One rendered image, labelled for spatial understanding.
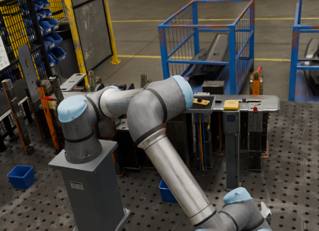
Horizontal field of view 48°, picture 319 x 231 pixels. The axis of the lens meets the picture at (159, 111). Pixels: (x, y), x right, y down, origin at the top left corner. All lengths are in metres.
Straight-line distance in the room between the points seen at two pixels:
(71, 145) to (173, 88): 0.53
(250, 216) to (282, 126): 1.30
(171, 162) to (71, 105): 0.53
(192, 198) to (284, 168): 1.05
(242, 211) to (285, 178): 0.87
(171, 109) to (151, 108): 0.07
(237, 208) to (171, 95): 0.37
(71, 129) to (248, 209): 0.69
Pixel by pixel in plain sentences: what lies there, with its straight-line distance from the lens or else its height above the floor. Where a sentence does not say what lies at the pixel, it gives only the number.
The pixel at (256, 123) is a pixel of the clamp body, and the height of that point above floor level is 0.99.
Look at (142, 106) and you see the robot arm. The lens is 0.99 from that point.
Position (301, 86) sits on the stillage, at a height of 0.16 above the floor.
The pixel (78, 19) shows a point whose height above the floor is 0.89.
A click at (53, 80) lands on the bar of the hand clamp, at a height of 1.20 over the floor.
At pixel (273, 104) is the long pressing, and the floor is 1.00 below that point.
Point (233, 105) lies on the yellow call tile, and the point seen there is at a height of 1.16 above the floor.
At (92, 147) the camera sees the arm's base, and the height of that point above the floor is 1.15.
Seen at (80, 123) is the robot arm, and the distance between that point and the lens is 1.36.
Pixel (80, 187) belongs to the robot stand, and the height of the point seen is 1.00.
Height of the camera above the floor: 1.88
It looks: 28 degrees down
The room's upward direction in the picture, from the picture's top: 7 degrees counter-clockwise
